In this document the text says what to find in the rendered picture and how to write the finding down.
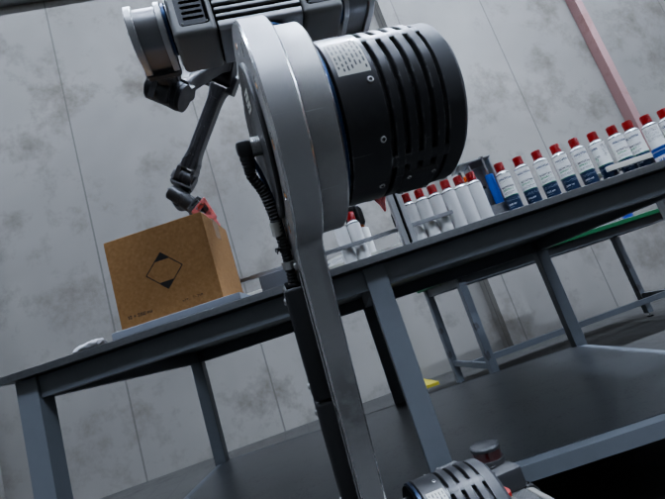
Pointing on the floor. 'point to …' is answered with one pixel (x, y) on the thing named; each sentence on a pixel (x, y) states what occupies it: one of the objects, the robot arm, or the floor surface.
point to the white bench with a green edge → (532, 263)
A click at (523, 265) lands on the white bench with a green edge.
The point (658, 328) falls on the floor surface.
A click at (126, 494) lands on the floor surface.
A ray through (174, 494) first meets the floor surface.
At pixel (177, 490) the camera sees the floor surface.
